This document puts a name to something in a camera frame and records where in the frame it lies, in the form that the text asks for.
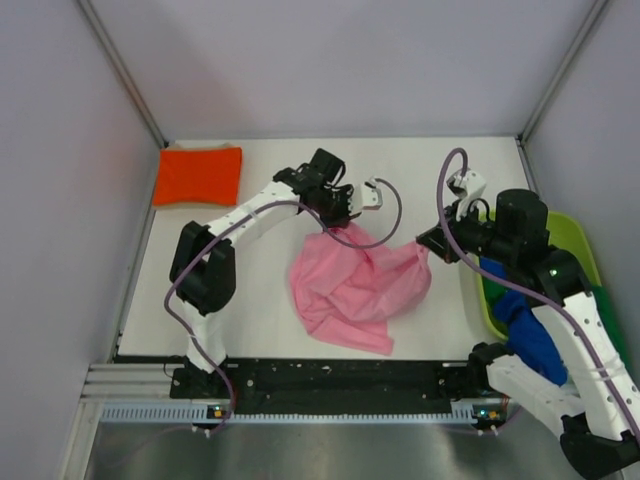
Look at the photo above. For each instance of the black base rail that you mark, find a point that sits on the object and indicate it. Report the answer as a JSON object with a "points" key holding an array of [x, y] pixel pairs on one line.
{"points": [[329, 387]]}

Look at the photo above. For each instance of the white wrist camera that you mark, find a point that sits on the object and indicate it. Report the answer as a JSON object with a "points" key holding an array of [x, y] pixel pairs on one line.
{"points": [[468, 187], [366, 196]]}

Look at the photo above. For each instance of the green plastic basket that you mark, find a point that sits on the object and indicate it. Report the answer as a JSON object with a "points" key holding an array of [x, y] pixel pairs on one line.
{"points": [[565, 233]]}

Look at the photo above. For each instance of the folded orange t shirt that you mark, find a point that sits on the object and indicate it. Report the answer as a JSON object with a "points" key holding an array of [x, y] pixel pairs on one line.
{"points": [[198, 176]]}

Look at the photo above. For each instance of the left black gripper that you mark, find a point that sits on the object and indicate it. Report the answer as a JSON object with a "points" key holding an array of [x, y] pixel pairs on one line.
{"points": [[342, 217]]}

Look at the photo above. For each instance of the left aluminium frame post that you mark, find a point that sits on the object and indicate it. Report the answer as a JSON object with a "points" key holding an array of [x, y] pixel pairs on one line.
{"points": [[120, 70]]}

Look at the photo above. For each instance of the blue t shirt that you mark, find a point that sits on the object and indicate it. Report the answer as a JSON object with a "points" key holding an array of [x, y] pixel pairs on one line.
{"points": [[544, 360]]}

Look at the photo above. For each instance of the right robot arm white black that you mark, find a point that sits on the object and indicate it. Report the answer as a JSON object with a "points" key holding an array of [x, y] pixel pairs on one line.
{"points": [[598, 428]]}

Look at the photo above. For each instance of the aluminium frame post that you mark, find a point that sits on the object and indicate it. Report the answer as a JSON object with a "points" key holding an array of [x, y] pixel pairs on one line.
{"points": [[588, 27], [120, 70]]}

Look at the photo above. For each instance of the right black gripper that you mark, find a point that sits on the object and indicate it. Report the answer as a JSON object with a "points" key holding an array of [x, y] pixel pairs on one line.
{"points": [[437, 239]]}

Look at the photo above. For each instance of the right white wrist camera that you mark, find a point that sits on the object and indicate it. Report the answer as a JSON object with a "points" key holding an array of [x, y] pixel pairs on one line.
{"points": [[468, 187]]}

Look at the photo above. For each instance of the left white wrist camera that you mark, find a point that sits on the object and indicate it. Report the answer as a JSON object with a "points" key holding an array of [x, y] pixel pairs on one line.
{"points": [[366, 196]]}

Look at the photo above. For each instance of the grey slotted cable duct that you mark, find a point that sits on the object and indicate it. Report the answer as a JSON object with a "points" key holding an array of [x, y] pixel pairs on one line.
{"points": [[461, 412]]}

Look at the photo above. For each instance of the green t shirt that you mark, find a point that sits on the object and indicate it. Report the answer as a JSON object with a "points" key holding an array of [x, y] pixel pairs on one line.
{"points": [[605, 310]]}

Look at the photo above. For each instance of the right aluminium frame post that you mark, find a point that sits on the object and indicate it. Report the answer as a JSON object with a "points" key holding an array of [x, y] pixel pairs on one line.
{"points": [[588, 27]]}

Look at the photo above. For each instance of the pink t shirt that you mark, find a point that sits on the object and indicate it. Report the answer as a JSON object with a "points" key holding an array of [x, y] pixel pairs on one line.
{"points": [[345, 294]]}

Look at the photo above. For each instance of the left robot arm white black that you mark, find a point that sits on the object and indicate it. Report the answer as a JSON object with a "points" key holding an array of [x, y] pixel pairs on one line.
{"points": [[203, 270]]}

